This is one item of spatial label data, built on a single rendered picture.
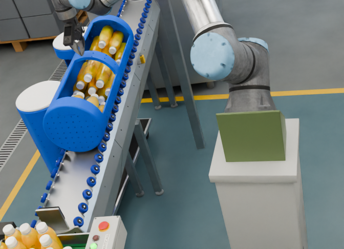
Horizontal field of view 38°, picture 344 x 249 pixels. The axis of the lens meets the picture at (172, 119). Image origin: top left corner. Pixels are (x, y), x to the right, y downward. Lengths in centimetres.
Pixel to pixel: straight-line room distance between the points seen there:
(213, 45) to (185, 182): 191
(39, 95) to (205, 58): 136
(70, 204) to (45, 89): 85
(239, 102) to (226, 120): 8
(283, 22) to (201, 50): 340
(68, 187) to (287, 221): 97
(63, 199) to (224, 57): 103
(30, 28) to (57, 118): 350
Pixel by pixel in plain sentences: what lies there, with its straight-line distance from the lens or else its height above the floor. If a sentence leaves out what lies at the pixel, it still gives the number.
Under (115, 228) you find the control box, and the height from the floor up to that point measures 110.
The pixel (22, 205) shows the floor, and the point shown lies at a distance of 382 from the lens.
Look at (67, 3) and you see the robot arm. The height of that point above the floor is 157.
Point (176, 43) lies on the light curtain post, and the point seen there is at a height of 89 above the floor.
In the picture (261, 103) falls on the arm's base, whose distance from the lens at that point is 178.
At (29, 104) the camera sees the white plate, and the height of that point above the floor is 104.
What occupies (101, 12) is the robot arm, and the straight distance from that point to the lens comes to 240.
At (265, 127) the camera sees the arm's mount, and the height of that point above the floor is 126.
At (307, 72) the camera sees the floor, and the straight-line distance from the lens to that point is 426.
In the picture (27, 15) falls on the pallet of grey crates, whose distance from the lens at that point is 567.
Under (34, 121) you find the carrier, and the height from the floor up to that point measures 97.
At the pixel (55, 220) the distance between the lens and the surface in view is 209.
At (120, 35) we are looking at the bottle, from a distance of 294.
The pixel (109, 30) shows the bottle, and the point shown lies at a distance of 293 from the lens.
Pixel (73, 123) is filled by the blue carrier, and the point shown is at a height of 113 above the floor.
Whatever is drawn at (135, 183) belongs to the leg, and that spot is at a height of 14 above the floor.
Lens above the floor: 238
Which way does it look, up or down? 37 degrees down
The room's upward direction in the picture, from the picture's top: 16 degrees counter-clockwise
